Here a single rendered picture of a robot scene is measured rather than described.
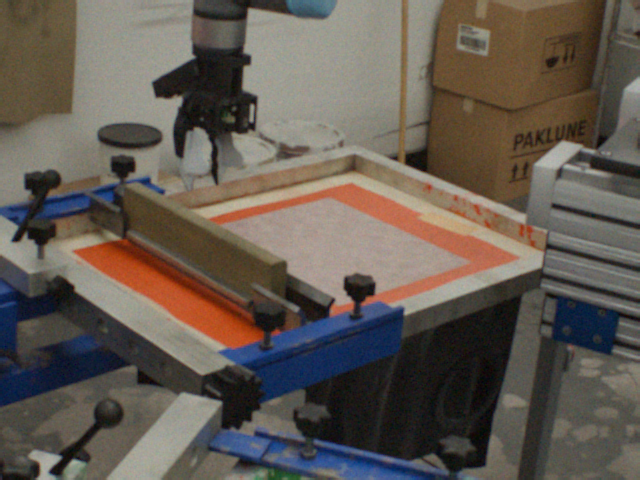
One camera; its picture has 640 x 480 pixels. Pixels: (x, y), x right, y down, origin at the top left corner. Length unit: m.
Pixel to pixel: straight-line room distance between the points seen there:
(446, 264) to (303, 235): 0.24
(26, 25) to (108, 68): 0.41
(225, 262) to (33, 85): 2.23
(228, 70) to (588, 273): 0.56
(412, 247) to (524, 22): 2.90
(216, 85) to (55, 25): 2.27
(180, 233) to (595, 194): 0.60
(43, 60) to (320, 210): 1.92
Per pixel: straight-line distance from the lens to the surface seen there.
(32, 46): 3.91
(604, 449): 3.52
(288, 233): 2.09
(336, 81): 4.86
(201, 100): 1.73
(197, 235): 1.83
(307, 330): 1.67
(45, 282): 1.64
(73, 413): 3.42
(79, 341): 1.80
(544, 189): 1.74
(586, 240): 1.75
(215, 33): 1.70
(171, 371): 1.52
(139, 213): 1.95
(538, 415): 2.51
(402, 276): 1.97
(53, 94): 4.02
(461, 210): 2.24
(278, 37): 4.60
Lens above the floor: 1.75
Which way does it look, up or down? 22 degrees down
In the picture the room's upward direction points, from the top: 5 degrees clockwise
